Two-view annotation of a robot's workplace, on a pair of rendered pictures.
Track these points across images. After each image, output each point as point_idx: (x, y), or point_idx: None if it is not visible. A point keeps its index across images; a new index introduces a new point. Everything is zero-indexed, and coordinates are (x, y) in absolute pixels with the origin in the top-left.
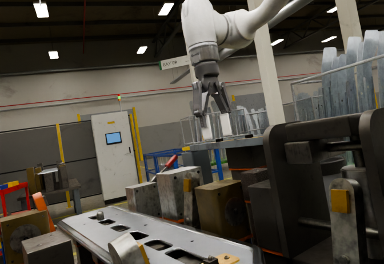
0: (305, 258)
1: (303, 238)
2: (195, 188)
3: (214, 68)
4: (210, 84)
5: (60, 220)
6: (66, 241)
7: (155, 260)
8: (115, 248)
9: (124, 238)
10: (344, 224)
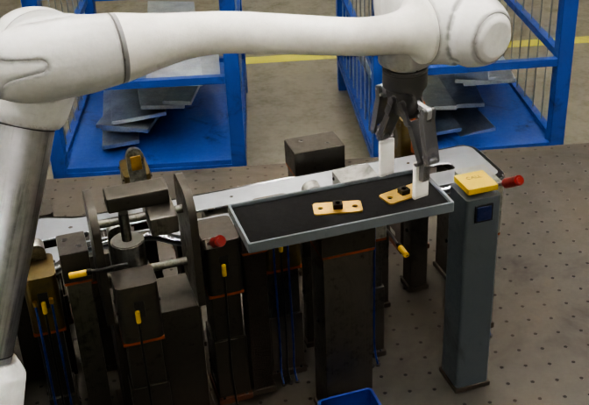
0: (177, 276)
1: (188, 273)
2: (281, 193)
3: (383, 80)
4: (388, 101)
5: (467, 145)
6: (293, 152)
7: (223, 199)
8: (127, 149)
9: (130, 149)
10: None
